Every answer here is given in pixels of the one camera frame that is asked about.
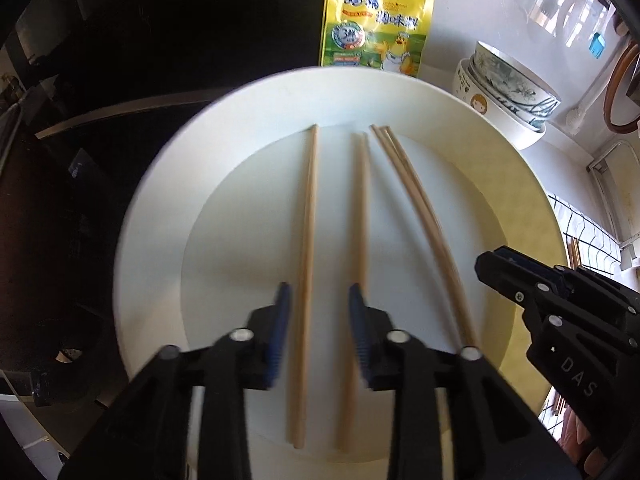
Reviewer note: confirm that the black gas stove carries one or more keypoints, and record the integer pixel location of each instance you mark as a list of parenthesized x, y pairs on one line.
[(125, 50)]

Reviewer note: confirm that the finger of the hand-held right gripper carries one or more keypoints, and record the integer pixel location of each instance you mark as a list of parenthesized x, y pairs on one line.
[(500, 272), (540, 267)]

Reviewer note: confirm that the large white bowl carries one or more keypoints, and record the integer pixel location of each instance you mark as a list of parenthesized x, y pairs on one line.
[(500, 115)]

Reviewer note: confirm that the small blue object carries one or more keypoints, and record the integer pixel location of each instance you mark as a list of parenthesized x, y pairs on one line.
[(596, 46)]

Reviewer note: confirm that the person's right hand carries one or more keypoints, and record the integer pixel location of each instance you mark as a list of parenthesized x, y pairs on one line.
[(582, 450)]

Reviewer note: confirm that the white dish brush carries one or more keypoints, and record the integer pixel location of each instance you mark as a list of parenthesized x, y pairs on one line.
[(582, 110)]

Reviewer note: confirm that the floral ceramic bowl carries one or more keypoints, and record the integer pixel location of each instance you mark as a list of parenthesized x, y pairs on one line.
[(537, 119), (505, 70)]

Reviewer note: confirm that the yellow seasoning pouch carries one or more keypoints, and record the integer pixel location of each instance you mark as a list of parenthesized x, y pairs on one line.
[(375, 20)]

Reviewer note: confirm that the wooden chopstick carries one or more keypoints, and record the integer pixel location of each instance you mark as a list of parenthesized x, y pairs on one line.
[(409, 187), (307, 240), (420, 185), (361, 220)]

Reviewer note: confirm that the metal rack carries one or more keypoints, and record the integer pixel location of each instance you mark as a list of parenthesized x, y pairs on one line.
[(602, 160)]

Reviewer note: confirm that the white checked cloth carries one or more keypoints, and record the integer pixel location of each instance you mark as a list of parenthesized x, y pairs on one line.
[(590, 230)]

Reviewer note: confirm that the round wooden board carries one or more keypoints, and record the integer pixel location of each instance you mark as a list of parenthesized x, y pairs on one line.
[(611, 105)]

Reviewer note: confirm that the white cutting board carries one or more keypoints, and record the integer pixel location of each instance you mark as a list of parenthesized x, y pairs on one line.
[(627, 195)]

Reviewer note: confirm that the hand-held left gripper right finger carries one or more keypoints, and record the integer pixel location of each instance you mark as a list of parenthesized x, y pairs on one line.
[(357, 330)]

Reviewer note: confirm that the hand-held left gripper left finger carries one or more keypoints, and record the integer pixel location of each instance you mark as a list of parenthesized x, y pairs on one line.
[(282, 330)]

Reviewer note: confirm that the white round plate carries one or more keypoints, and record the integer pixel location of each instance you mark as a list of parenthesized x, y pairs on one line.
[(240, 210)]

